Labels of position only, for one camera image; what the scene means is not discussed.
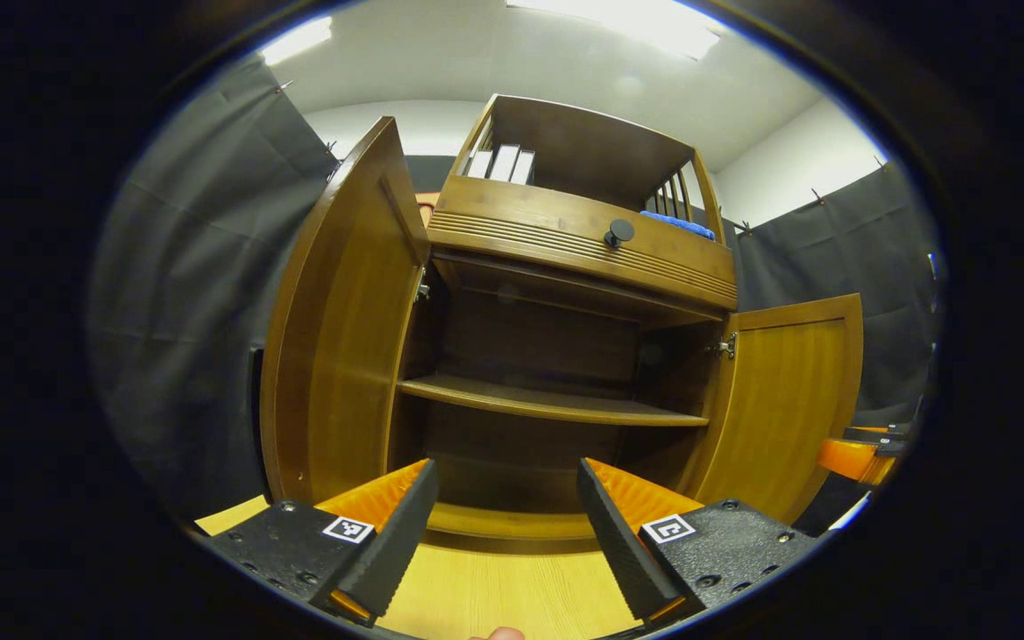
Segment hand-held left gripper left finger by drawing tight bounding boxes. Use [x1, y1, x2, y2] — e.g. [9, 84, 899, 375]
[192, 458, 440, 630]

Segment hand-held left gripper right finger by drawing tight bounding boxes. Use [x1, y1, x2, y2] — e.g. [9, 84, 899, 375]
[576, 458, 833, 632]

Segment wooden shoe cabinet door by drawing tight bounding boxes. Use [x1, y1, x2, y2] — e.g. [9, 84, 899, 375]
[679, 293, 865, 525]
[259, 116, 433, 506]

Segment wooden inner shelf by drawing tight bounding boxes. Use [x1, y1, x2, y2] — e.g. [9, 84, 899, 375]
[396, 373, 710, 428]

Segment blue folded cloth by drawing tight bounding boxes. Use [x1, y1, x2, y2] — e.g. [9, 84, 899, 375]
[639, 210, 717, 242]

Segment ribbed wooden drawer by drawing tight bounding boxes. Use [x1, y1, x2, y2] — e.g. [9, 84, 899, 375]
[426, 173, 738, 312]

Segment black backdrop cloth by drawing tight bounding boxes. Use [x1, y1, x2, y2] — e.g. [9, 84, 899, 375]
[85, 53, 944, 525]

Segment wide ceiling light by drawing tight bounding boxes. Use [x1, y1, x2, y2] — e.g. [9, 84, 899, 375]
[505, 0, 726, 61]

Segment narrow ceiling light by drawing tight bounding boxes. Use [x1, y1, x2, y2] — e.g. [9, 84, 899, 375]
[259, 16, 335, 68]

